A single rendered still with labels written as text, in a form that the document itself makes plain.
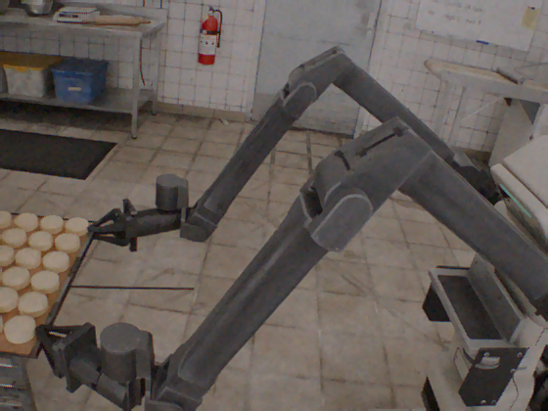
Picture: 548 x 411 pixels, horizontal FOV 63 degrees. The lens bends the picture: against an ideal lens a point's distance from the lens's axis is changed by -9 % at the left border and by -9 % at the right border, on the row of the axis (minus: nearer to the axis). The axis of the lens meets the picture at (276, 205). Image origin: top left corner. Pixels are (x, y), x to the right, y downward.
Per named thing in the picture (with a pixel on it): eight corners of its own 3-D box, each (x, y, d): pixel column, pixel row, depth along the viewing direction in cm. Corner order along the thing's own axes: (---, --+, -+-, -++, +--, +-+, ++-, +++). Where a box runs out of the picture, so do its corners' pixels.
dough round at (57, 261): (41, 274, 84) (39, 265, 83) (46, 258, 88) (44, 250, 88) (68, 274, 85) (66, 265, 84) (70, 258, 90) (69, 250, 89)
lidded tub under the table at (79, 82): (50, 99, 383) (48, 69, 371) (70, 85, 424) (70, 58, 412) (92, 103, 385) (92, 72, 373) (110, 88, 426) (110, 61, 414)
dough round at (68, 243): (70, 256, 90) (70, 249, 89) (50, 251, 91) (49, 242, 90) (84, 244, 94) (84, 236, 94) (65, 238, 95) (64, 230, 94)
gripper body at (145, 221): (129, 253, 102) (160, 248, 106) (128, 212, 97) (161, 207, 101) (120, 238, 106) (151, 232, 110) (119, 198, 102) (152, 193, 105)
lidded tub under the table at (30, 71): (2, 94, 382) (0, 65, 370) (28, 80, 423) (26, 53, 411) (42, 98, 383) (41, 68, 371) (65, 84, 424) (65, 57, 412)
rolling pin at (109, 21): (81, 25, 349) (81, 17, 346) (80, 23, 354) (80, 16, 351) (151, 25, 375) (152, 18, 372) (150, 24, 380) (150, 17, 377)
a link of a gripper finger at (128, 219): (92, 253, 96) (135, 246, 101) (90, 224, 93) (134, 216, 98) (84, 237, 101) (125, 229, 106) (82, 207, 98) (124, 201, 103)
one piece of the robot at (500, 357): (467, 318, 113) (498, 246, 103) (514, 408, 89) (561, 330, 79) (407, 317, 111) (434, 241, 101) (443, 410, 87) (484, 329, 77)
